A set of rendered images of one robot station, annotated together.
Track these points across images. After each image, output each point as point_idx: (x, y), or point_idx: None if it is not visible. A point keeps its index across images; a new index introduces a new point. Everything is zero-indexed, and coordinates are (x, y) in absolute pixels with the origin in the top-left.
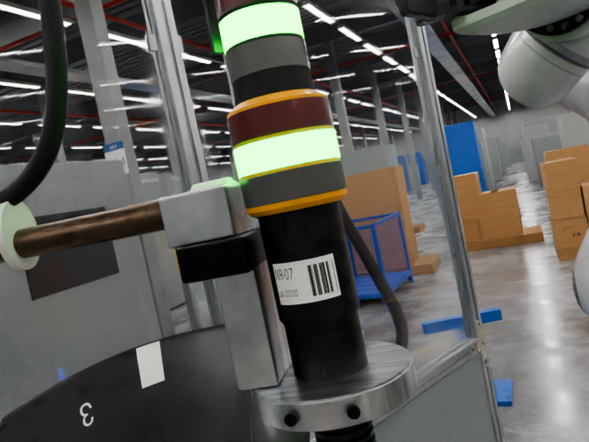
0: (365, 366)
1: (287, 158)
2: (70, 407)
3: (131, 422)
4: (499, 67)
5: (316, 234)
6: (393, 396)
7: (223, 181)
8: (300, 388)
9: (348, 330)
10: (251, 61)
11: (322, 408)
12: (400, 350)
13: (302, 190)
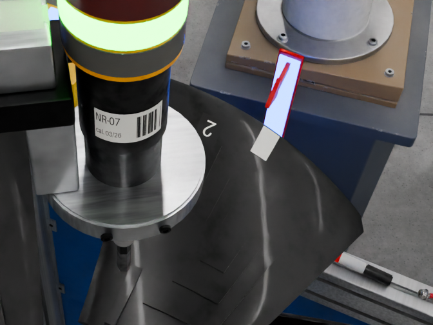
0: (161, 160)
1: (146, 42)
2: None
3: None
4: None
5: (153, 91)
6: (193, 202)
7: (39, 21)
8: (105, 197)
9: (157, 147)
10: None
11: (138, 229)
12: (187, 129)
13: (154, 67)
